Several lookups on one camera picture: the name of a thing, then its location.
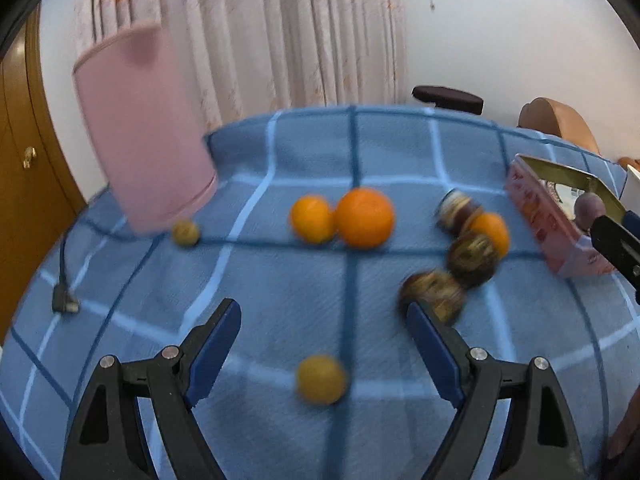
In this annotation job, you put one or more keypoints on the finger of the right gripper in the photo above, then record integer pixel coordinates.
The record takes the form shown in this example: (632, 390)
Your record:
(619, 247)
(631, 222)

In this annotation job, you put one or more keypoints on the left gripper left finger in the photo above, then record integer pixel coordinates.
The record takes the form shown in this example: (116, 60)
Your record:
(107, 440)

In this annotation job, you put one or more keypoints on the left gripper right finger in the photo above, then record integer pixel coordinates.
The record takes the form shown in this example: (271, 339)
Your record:
(539, 440)

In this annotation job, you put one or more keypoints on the purple beetroot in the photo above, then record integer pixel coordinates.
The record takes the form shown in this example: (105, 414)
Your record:
(587, 208)

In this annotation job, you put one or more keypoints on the small orange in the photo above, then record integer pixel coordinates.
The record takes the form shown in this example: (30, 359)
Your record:
(494, 227)

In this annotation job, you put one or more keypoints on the dark mangosteen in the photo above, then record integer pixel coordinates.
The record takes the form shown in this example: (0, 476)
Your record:
(472, 259)
(437, 289)

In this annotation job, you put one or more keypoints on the small yellow kumquat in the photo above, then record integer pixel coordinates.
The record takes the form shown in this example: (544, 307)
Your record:
(321, 380)

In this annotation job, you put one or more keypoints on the small brown longan fruit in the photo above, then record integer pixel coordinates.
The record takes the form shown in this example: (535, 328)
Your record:
(185, 233)

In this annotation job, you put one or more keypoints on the large round orange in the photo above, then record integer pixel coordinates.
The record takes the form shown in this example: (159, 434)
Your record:
(365, 218)

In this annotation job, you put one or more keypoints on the oval orange citrus fruit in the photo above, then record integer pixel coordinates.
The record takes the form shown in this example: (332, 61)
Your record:
(312, 219)

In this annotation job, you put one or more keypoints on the operator hand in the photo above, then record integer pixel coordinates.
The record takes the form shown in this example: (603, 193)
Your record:
(625, 430)

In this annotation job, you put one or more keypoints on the pink metal tin box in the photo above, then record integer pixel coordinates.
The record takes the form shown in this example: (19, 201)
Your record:
(545, 192)

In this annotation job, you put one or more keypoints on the brown leather armchair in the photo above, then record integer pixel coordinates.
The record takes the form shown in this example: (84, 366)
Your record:
(558, 119)

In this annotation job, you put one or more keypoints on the dark round stool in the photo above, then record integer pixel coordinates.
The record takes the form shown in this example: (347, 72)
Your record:
(449, 98)

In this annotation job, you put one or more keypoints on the wooden door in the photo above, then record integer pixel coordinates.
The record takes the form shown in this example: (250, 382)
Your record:
(39, 204)

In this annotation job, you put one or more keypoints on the pink cylindrical appliance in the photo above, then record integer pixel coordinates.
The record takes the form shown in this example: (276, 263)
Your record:
(142, 124)

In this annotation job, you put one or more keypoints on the blue plaid tablecloth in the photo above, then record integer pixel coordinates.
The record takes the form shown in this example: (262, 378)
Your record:
(136, 295)

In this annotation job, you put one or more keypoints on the brass door knob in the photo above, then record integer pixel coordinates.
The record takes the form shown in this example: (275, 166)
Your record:
(29, 156)

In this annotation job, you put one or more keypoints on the pink floral curtain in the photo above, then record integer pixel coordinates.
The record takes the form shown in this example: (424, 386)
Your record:
(247, 57)

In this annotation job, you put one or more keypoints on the black power cable plug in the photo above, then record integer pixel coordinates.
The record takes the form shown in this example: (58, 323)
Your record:
(63, 300)

